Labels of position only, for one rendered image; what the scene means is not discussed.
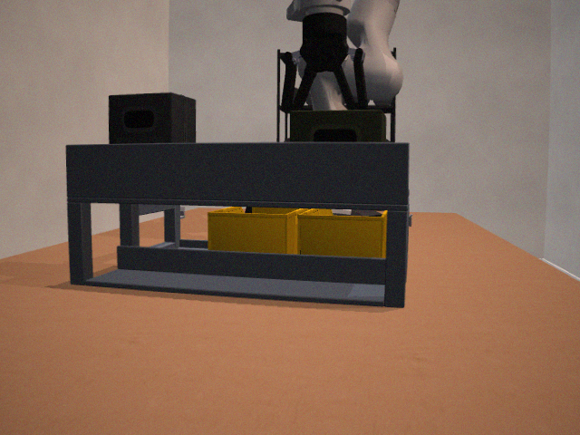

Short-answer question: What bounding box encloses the yellow bin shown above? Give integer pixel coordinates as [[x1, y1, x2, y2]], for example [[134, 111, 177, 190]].
[[252, 207, 333, 216], [208, 207, 308, 254], [297, 208, 387, 258]]

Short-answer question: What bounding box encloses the dark grey metal shelf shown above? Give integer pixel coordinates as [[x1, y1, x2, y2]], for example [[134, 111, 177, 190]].
[[66, 142, 412, 308]]

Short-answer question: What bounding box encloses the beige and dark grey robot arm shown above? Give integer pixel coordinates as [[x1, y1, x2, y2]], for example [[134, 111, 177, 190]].
[[286, 0, 403, 111]]

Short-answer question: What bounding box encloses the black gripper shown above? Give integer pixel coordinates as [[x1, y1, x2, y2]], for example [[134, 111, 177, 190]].
[[281, 13, 368, 111]]

